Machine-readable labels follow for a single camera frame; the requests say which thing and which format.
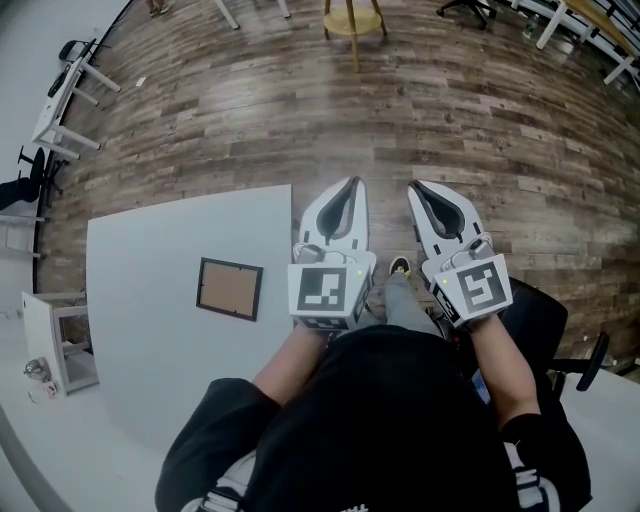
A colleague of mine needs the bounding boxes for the black wheeled office chair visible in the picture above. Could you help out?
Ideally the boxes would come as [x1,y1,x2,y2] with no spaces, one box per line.
[435,0,492,30]

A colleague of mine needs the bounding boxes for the person's right forearm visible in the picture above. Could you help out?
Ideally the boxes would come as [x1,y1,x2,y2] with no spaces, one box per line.
[467,312,545,432]

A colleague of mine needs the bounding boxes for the white table legs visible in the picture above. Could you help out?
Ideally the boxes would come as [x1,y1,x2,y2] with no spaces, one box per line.
[213,0,292,32]

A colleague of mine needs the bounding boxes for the black picture frame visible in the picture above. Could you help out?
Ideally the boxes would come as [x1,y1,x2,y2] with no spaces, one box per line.
[195,256,265,323]

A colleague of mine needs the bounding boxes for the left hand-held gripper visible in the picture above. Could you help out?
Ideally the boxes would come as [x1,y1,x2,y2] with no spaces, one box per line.
[287,176,377,332]

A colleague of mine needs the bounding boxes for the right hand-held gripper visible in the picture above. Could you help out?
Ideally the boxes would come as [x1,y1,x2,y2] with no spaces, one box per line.
[406,180,513,330]

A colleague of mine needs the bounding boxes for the person's grey trouser leg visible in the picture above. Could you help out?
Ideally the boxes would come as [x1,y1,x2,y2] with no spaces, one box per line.
[358,272,446,342]

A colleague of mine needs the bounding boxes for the white desk with wooden top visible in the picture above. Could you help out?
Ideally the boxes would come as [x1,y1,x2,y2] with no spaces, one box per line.
[509,0,640,87]

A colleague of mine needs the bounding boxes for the person's black shirt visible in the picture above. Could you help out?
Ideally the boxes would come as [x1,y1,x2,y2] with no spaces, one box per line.
[154,323,595,512]

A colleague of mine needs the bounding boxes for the wooden stool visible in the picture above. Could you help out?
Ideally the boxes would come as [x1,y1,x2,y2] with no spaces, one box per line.
[321,0,390,74]

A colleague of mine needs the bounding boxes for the glass jar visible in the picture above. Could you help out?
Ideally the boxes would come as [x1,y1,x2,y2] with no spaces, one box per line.
[20,356,52,389]

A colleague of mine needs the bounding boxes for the white open cabinet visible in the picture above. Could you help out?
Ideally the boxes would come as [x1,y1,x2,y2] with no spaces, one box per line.
[20,290,100,397]

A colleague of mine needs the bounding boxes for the person's left forearm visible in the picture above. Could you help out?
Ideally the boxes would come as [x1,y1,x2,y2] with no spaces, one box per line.
[249,323,335,417]

